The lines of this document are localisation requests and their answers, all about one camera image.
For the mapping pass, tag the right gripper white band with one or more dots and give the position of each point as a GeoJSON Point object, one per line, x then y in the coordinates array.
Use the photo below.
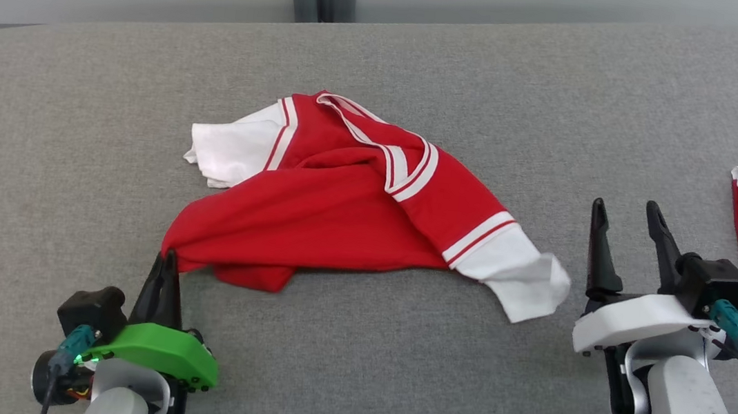
{"type": "Point", "coordinates": [634, 320]}

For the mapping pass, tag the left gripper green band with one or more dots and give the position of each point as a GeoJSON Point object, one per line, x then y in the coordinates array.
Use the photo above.
{"type": "Point", "coordinates": [165, 350]}

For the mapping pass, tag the red and white jersey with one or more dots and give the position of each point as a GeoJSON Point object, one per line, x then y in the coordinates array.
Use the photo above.
{"type": "Point", "coordinates": [340, 217]}

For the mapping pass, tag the grey fabric sofa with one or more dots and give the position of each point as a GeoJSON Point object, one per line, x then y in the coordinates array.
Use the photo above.
{"type": "Point", "coordinates": [72, 131]}

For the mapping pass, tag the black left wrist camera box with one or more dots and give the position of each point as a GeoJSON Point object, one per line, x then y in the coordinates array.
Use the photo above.
{"type": "Point", "coordinates": [89, 310]}

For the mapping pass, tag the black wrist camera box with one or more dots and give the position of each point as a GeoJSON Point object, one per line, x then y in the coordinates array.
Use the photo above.
{"type": "Point", "coordinates": [89, 310]}
{"type": "Point", "coordinates": [711, 284]}

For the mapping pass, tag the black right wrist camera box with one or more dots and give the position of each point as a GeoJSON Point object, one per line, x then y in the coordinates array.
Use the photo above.
{"type": "Point", "coordinates": [711, 284]}

